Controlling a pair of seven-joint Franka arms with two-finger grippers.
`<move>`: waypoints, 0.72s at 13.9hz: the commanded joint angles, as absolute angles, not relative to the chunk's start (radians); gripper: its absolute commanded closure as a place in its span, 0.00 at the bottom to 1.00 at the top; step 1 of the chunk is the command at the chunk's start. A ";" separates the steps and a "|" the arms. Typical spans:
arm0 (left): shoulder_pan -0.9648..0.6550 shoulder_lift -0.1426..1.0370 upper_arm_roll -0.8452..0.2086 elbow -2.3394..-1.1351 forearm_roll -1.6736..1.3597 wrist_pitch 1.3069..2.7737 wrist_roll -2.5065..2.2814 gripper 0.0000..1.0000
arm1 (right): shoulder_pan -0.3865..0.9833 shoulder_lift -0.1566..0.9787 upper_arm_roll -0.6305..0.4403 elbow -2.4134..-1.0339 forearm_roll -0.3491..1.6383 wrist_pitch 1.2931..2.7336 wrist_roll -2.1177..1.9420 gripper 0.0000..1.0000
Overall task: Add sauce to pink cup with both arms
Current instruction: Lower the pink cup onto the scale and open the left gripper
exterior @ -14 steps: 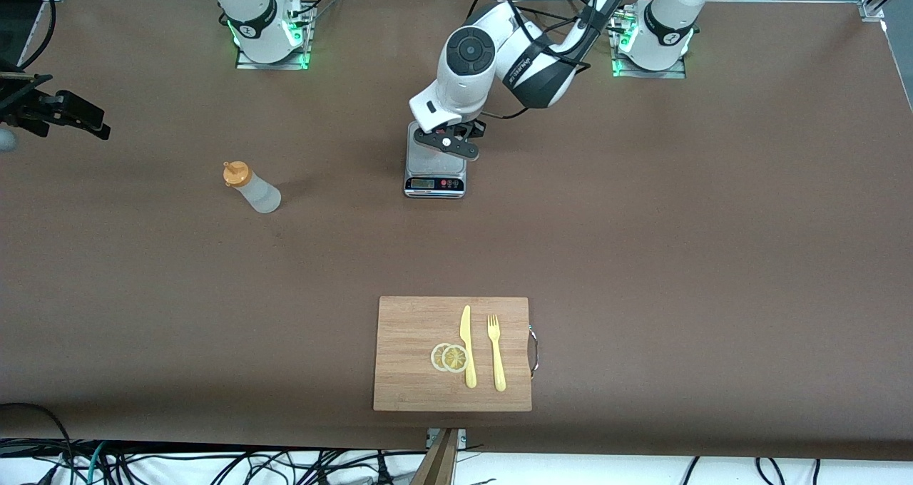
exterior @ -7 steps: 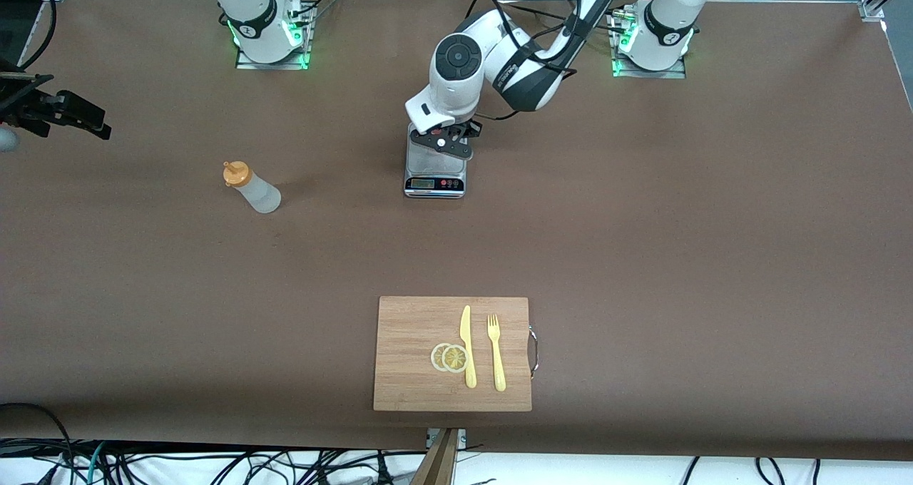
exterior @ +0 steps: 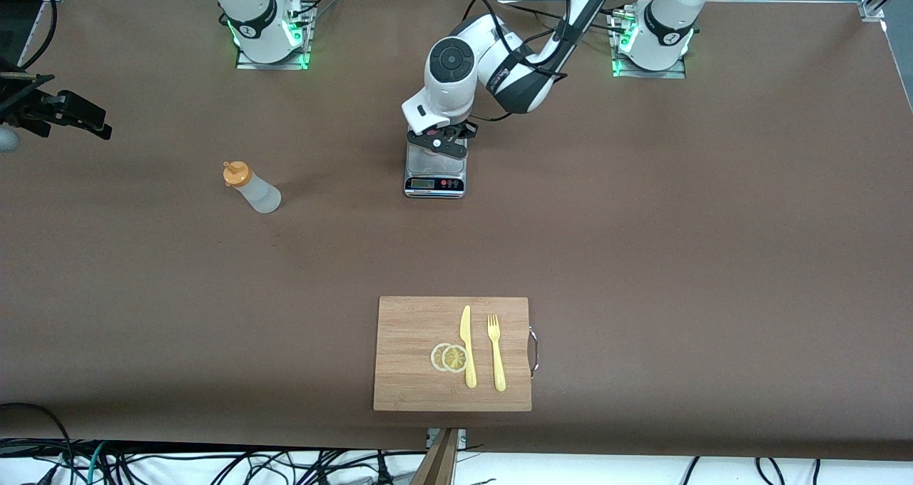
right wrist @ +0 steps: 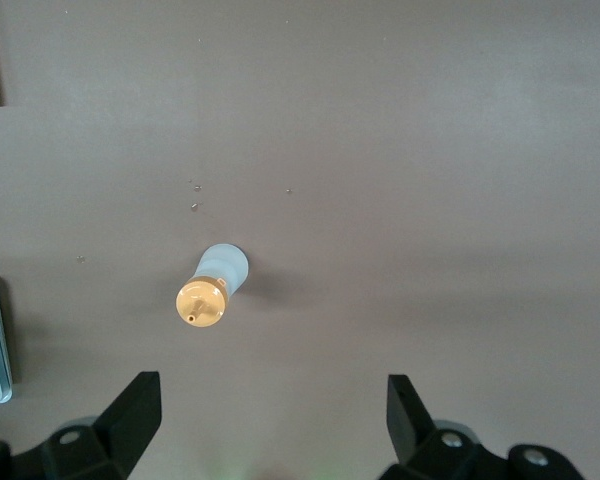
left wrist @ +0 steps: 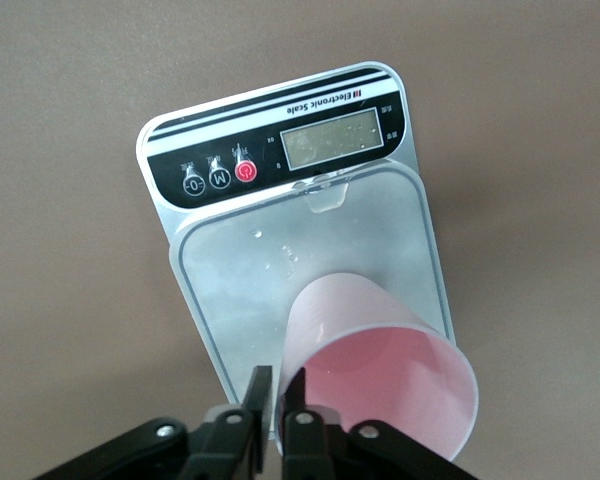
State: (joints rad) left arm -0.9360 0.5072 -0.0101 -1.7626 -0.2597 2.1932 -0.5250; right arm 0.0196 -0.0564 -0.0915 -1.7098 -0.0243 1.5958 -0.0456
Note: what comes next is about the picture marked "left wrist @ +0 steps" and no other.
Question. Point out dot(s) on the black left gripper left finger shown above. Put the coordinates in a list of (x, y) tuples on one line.
[(215, 450)]

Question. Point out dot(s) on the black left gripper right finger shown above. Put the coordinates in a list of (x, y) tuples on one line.
[(320, 450)]

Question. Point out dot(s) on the pink plastic cup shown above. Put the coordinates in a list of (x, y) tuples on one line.
[(380, 380)]

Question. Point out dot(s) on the silver digital kitchen scale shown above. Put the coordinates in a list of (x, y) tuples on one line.
[(260, 250)]

